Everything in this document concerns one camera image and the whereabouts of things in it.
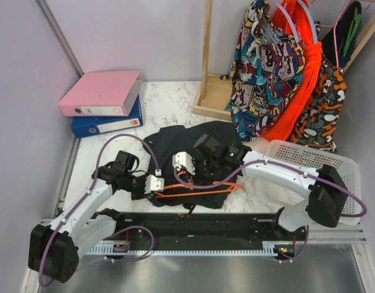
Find light blue hanger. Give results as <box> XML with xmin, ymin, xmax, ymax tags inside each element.
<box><xmin>297</xmin><ymin>0</ymin><xmax>318</xmax><ymax>44</ymax></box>

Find pink hanger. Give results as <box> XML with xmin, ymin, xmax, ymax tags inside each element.
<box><xmin>315</xmin><ymin>0</ymin><xmax>351</xmax><ymax>68</ymax></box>

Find wooden clothes rack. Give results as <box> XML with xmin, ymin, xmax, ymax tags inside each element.
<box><xmin>193</xmin><ymin>1</ymin><xmax>375</xmax><ymax>121</ymax></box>

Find orange shorts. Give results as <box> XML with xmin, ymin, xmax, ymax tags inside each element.
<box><xmin>261</xmin><ymin>0</ymin><xmax>322</xmax><ymax>141</ymax></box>

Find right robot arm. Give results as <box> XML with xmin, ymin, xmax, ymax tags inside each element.
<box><xmin>193</xmin><ymin>134</ymin><xmax>348</xmax><ymax>241</ymax></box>

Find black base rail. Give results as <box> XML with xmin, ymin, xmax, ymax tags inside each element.
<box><xmin>96</xmin><ymin>209</ymin><xmax>306</xmax><ymax>252</ymax></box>

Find lilac hanger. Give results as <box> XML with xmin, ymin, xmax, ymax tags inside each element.
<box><xmin>268</xmin><ymin>0</ymin><xmax>300</xmax><ymax>43</ymax></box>

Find orange hanger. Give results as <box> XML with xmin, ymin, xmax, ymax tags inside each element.
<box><xmin>154</xmin><ymin>181</ymin><xmax>246</xmax><ymax>199</ymax></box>

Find pink binder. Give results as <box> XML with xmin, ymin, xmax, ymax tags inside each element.
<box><xmin>58</xmin><ymin>70</ymin><xmax>143</xmax><ymax>117</ymax></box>

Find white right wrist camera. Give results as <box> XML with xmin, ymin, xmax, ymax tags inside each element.
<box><xmin>172</xmin><ymin>151</ymin><xmax>195</xmax><ymax>175</ymax></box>

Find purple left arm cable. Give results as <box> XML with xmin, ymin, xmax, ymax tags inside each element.
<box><xmin>38</xmin><ymin>133</ymin><xmax>163</xmax><ymax>287</ymax></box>

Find dark navy shorts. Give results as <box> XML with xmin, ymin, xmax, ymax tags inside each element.
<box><xmin>144</xmin><ymin>121</ymin><xmax>239</xmax><ymax>209</ymax></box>

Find blue binder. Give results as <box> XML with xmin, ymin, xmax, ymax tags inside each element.
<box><xmin>71</xmin><ymin>95</ymin><xmax>144</xmax><ymax>138</ymax></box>

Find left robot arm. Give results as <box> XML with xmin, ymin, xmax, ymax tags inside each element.
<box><xmin>27</xmin><ymin>151</ymin><xmax>164</xmax><ymax>283</ymax></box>

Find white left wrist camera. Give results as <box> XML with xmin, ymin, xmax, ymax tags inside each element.
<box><xmin>145</xmin><ymin>169</ymin><xmax>165</xmax><ymax>194</ymax></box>

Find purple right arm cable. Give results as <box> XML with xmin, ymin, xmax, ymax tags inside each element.
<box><xmin>173</xmin><ymin>161</ymin><xmax>368</xmax><ymax>219</ymax></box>

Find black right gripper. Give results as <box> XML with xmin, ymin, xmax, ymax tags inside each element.
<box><xmin>185</xmin><ymin>157</ymin><xmax>220</xmax><ymax>187</ymax></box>

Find green hanger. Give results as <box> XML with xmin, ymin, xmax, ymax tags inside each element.
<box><xmin>340</xmin><ymin>7</ymin><xmax>362</xmax><ymax>57</ymax></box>

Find comic print shorts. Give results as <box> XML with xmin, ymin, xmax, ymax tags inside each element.
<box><xmin>226</xmin><ymin>1</ymin><xmax>305</xmax><ymax>142</ymax></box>

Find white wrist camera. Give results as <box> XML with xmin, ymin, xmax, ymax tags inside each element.
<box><xmin>145</xmin><ymin>169</ymin><xmax>165</xmax><ymax>194</ymax></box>
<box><xmin>172</xmin><ymin>151</ymin><xmax>195</xmax><ymax>175</ymax></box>

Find navy ribbed shorts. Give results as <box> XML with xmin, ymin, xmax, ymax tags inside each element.
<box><xmin>321</xmin><ymin>1</ymin><xmax>362</xmax><ymax>68</ymax></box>

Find camouflage print shorts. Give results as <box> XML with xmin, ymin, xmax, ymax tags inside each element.
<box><xmin>287</xmin><ymin>56</ymin><xmax>347</xmax><ymax>153</ymax></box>

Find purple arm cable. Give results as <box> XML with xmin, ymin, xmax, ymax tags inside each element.
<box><xmin>173</xmin><ymin>161</ymin><xmax>368</xmax><ymax>219</ymax></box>
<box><xmin>38</xmin><ymin>133</ymin><xmax>163</xmax><ymax>287</ymax></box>

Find white plastic basket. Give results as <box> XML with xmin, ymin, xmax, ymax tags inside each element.
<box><xmin>260</xmin><ymin>139</ymin><xmax>362</xmax><ymax>226</ymax></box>

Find white cable duct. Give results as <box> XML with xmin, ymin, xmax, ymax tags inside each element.
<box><xmin>86</xmin><ymin>241</ymin><xmax>294</xmax><ymax>257</ymax></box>

